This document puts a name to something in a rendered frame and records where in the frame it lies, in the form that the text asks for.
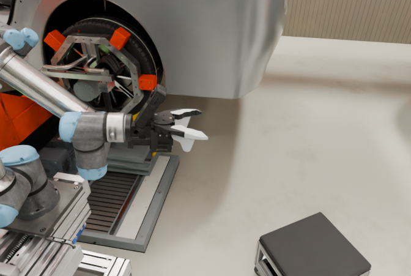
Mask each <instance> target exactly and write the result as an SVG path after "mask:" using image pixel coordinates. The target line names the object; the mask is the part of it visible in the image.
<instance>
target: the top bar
mask: <svg viewBox="0 0 411 276"><path fill-rule="evenodd" d="M40 71H41V72H42V73H44V74H45V75H46V76H50V77H58V78H73V79H81V80H95V81H109V82H113V81H114V80H115V79H114V75H111V74H109V75H108V76H102V74H100V73H87V72H73V71H64V70H49V71H48V72H44V71H42V69H41V70H40Z"/></svg>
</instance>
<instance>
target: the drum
mask: <svg viewBox="0 0 411 276"><path fill-rule="evenodd" d="M99 82H101V81H95V80H81V79H79V80H78V81H77V82H76V83H75V84H74V87H73V90H74V93H75V94H76V96H77V97H78V98H79V99H81V100H83V101H86V102H89V101H91V100H93V99H94V98H96V97H98V96H99V95H100V94H101V93H102V92H100V89H99V85H98V84H99Z"/></svg>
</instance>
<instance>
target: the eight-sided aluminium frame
mask: <svg viewBox="0 0 411 276"><path fill-rule="evenodd" d="M111 38H112V36H111V35H110V34H90V33H79V32H74V33H72V34H70V35H68V36H67V38H66V39H65V40H64V42H63V44H62V45H61V46H60V48H59V49H58V50H57V52H56V54H55V55H54V56H53V57H52V59H51V65H64V62H63V59H64V58H65V56H66V55H67V53H68V52H69V51H70V50H71V48H72V46H74V44H75V43H94V44H101V45H105V46H106V47H107V48H108V49H109V50H110V51H111V52H112V53H114V54H115V55H116V56H117V57H118V58H119V59H120V60H121V61H122V62H123V63H124V64H125V65H126V66H127V67H128V68H129V69H130V73H131V80H132V85H133V93H134V97H133V98H132V99H131V100H130V101H129V102H128V103H127V104H126V105H125V106H124V107H123V108H122V109H121V110H114V109H113V111H114V113H125V114H127V113H128V112H129V111H131V110H132V109H133V108H134V107H135V106H136V105H137V104H138V103H139V102H140V101H141V100H142V99H143V97H144V91H143V90H142V89H139V83H138V79H139V77H140V76H141V66H140V63H139V62H138V61H137V59H135V58H134V57H133V56H132V55H131V54H130V53H129V52H128V51H127V50H126V49H125V48H124V47H123V48H122V49H120V50H118V49H117V48H116V47H114V46H113V45H111V44H110V43H109V41H110V40H111ZM57 83H58V84H59V85H60V86H62V87H63V88H64V89H66V90H67V91H69V92H70V93H71V94H73V95H74V96H75V97H77V96H76V94H75V93H74V90H73V89H72V88H71V87H70V83H69V79H68V78H59V81H58V82H57ZM77 98H78V97H77ZM83 102H84V103H85V104H87V105H88V106H90V107H91V108H92V109H94V110H95V111H96V112H102V111H104V112H106V108H95V107H93V106H92V105H91V104H90V103H88V102H86V101H83Z"/></svg>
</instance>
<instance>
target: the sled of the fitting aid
mask: <svg viewBox="0 0 411 276"><path fill-rule="evenodd" d="M160 153H161V152H151V149H150V151H149V153H148V155H147V157H146V159H145V161H144V163H137V162H128V161H122V160H112V159H106V162H107V163H108V165H107V171H117V172H121V173H131V174H140V175H145V176H150V174H151V172H152V170H153V168H154V166H155V164H156V161H157V159H158V157H159V155H160Z"/></svg>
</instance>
